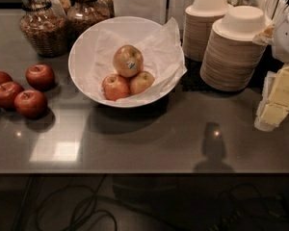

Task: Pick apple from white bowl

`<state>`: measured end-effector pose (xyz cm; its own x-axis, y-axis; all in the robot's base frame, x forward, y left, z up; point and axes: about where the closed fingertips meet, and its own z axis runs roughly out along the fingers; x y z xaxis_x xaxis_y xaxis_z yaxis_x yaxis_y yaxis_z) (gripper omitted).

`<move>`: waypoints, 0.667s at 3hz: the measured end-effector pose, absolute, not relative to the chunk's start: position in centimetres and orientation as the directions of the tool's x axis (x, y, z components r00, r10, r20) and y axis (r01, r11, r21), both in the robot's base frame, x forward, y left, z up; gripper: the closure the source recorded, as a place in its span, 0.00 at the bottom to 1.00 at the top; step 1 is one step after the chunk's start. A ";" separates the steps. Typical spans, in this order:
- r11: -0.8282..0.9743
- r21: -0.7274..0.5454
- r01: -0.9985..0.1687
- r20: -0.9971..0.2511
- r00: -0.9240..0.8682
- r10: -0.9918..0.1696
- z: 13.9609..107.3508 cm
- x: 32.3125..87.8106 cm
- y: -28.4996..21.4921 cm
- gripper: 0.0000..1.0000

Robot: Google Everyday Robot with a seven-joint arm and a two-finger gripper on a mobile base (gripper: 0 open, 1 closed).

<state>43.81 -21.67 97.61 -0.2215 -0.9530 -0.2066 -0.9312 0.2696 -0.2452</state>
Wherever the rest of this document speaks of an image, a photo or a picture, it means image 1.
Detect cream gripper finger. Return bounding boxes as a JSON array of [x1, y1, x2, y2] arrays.
[[268, 65, 289, 110], [254, 71, 289, 132]]

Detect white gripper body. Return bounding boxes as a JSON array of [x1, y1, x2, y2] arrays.
[[252, 25, 274, 46]]

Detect yellow-red apple with sticker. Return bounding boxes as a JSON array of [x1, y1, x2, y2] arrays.
[[113, 45, 144, 78]]

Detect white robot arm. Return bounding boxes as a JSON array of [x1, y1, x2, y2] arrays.
[[254, 6, 289, 132]]

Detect lower right yellow-red apple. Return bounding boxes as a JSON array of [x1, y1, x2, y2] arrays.
[[130, 71, 155, 95]]

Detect white bowl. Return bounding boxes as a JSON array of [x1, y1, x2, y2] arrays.
[[67, 15, 186, 109]]

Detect lower left yellow-red apple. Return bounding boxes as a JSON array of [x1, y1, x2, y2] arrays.
[[102, 74, 130, 101]]

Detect red apple back right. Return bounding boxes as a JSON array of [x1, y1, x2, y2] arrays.
[[25, 64, 55, 90]]

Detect red apple front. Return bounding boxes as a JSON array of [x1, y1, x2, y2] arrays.
[[13, 90, 48, 118]]

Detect red apple middle left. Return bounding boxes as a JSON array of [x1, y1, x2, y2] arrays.
[[0, 81, 24, 110]]

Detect front stack paper bowls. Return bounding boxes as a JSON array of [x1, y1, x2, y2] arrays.
[[200, 6, 266, 92]]

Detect stack paper bowls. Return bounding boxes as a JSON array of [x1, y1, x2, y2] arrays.
[[200, 6, 266, 92], [182, 0, 231, 62]]

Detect back stack paper bowls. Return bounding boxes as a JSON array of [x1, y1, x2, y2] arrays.
[[182, 0, 231, 62]]

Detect white paper liner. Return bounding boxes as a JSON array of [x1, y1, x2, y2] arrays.
[[86, 17, 187, 108]]

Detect white napkin dispenser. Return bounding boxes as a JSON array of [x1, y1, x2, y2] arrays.
[[111, 0, 227, 31]]

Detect right glass granola jar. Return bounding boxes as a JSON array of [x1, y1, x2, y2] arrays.
[[67, 0, 111, 38]]

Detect left glass granola jar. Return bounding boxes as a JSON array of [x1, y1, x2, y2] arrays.
[[19, 0, 68, 57]]

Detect black floor cable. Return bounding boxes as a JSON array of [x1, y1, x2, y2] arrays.
[[9, 174, 184, 231]]

